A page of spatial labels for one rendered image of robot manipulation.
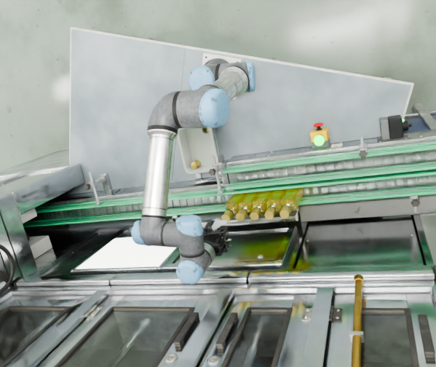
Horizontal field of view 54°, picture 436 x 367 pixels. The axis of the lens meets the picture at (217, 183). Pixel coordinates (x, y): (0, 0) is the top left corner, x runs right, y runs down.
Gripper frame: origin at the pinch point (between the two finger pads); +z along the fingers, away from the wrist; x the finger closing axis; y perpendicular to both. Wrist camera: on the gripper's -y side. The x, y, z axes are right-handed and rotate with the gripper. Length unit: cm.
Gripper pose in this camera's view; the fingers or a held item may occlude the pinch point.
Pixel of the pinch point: (218, 228)
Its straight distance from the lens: 156.5
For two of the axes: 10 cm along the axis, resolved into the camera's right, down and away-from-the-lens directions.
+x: -2.2, -9.5, -2.4
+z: 3.1, -3.0, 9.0
